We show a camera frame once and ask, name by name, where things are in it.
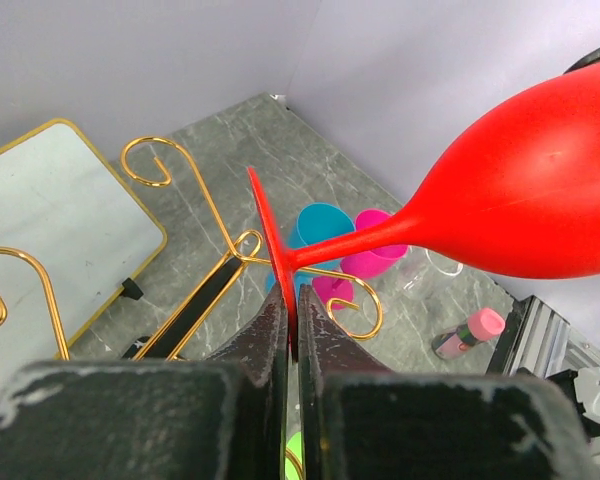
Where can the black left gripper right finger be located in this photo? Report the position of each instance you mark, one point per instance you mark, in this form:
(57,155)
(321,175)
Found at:
(362,420)

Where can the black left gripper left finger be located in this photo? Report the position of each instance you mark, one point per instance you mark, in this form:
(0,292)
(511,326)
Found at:
(219,418)

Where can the pink plastic wine glass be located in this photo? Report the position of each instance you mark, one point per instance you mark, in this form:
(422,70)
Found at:
(365,265)

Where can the blue plastic wine glass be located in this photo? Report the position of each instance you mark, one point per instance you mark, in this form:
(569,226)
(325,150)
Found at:
(316,223)

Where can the red plastic wine glass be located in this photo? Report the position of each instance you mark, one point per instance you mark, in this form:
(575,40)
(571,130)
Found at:
(516,194)

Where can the green plastic wine glass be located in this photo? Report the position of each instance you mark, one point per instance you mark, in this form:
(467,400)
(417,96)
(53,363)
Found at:
(294,457)

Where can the clear tumbler glass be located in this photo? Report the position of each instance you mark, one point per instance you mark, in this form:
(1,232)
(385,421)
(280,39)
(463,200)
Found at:
(426,272)

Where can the small pink capped bottle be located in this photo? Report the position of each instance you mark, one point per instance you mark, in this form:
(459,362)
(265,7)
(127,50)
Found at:
(480,327)

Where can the gold framed mirror tray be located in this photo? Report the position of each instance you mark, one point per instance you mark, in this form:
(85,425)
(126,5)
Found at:
(64,206)

